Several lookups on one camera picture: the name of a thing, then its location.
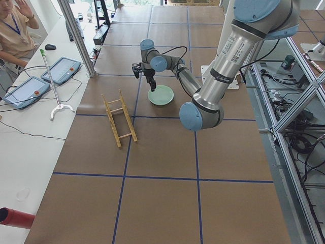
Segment black computer mouse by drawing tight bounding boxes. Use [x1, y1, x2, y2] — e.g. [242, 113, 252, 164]
[45, 44, 56, 50]

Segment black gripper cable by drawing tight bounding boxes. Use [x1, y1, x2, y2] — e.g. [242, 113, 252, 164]
[157, 46, 188, 67]

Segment red cylinder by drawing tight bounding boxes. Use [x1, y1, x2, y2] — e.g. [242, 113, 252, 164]
[1, 207, 35, 229]

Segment brown paper table cover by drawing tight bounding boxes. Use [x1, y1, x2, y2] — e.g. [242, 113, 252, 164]
[26, 6, 291, 243]

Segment aluminium frame post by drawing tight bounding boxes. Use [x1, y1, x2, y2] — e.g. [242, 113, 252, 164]
[58, 0, 96, 77]

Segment wooden dish rack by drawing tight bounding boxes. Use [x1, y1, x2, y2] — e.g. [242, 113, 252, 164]
[102, 90, 138, 148]

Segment light green ceramic plate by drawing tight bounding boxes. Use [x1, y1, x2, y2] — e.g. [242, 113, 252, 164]
[147, 85, 174, 106]

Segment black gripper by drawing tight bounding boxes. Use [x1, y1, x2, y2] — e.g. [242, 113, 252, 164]
[144, 69, 156, 91]

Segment grabber stick tool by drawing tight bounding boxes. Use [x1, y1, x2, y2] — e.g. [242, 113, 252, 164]
[39, 49, 76, 121]

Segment person in beige shirt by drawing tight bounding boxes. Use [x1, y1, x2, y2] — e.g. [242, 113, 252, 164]
[1, 0, 40, 81]

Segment teach pendant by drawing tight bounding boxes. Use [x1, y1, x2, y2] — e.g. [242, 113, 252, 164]
[3, 76, 50, 109]
[49, 57, 81, 85]

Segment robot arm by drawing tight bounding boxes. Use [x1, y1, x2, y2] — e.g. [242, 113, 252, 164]
[132, 1, 301, 131]

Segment near teach pendant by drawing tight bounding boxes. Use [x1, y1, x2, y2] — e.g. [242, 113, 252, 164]
[3, 76, 50, 109]

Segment far teach pendant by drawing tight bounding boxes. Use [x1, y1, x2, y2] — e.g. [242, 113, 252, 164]
[49, 57, 81, 85]

